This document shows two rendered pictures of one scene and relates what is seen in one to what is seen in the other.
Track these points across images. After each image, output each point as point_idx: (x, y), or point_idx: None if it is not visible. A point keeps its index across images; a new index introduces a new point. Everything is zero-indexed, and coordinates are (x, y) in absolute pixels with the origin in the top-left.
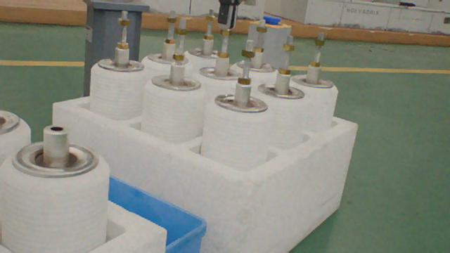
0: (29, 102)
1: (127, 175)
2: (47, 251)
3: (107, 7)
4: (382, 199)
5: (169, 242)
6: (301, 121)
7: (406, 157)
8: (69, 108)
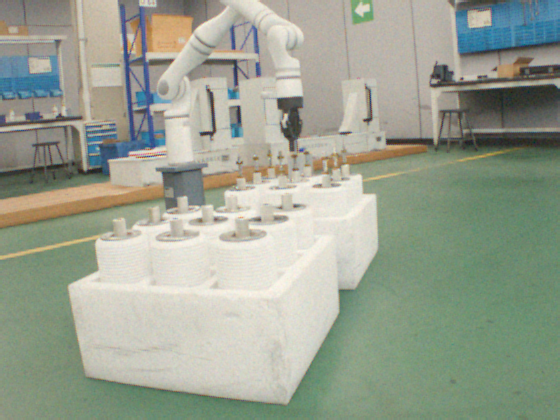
0: None
1: None
2: (300, 244)
3: (183, 169)
4: (399, 240)
5: None
6: (353, 192)
7: (398, 221)
8: None
